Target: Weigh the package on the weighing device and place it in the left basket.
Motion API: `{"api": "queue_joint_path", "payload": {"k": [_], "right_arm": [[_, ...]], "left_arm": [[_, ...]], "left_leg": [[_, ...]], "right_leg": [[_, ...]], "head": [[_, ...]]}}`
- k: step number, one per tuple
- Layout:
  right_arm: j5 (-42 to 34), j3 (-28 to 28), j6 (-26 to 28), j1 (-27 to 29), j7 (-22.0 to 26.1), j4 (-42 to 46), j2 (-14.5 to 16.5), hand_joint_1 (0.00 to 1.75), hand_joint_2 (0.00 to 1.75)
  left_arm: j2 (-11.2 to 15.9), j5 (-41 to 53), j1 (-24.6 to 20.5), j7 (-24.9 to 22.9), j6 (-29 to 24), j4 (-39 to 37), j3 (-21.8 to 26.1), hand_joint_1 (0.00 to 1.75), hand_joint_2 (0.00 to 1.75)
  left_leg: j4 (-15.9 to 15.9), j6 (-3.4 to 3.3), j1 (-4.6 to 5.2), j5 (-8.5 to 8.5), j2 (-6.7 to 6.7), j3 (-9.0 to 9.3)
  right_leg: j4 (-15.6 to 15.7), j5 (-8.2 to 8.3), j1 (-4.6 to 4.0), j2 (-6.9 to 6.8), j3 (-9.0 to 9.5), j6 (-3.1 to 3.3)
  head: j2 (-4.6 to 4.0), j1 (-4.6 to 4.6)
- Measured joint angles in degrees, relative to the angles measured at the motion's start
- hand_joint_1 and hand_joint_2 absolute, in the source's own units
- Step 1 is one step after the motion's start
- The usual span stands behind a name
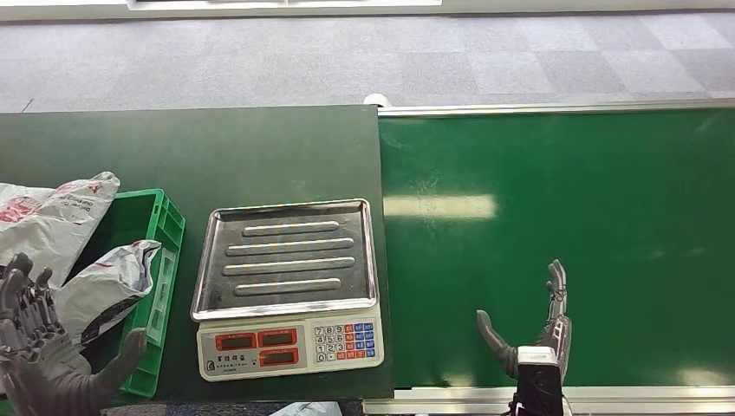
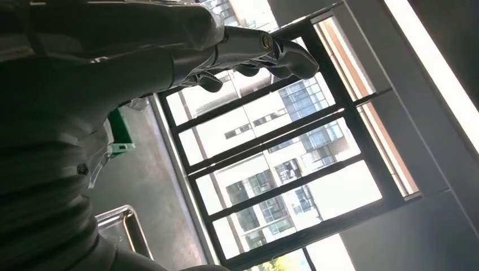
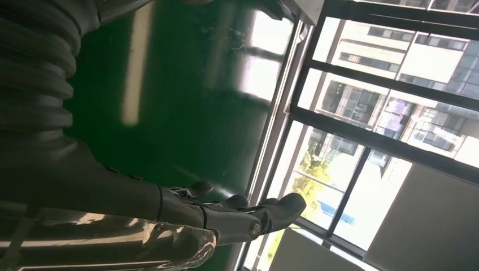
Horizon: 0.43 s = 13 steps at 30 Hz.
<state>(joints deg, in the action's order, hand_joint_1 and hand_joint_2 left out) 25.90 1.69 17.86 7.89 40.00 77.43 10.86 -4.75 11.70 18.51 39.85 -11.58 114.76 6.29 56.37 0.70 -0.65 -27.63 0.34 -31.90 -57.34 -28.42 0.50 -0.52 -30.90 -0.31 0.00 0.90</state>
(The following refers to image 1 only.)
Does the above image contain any pale crumpled plastic item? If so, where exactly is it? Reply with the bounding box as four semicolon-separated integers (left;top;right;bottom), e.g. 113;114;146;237
270;402;344;416

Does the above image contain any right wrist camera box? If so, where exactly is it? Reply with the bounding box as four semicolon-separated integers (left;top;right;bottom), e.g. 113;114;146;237
515;346;565;416

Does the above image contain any green conveyor belt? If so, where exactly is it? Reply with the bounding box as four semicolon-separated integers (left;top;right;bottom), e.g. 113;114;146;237
364;98;735;416

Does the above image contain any white electronic scale, steel pan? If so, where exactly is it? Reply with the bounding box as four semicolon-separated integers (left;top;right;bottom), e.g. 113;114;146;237
190;198;386;383

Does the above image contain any grey courier bag, long narrow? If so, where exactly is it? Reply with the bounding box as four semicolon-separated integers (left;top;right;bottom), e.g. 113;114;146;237
51;239;163;347

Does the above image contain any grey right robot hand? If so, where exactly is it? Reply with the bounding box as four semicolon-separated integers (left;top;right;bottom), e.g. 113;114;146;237
475;259;574;383

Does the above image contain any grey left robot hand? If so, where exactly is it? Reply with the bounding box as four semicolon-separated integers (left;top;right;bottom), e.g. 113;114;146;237
0;252;149;416

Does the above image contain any white low ledge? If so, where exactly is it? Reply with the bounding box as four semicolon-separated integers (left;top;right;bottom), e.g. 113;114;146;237
0;0;735;23

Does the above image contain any grey courier bag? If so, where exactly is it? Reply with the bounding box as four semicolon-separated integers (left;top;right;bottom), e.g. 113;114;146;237
0;171;121;289
51;239;163;347

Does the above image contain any green plastic basket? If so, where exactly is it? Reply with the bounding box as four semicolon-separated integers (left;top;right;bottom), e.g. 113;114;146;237
68;189;186;401

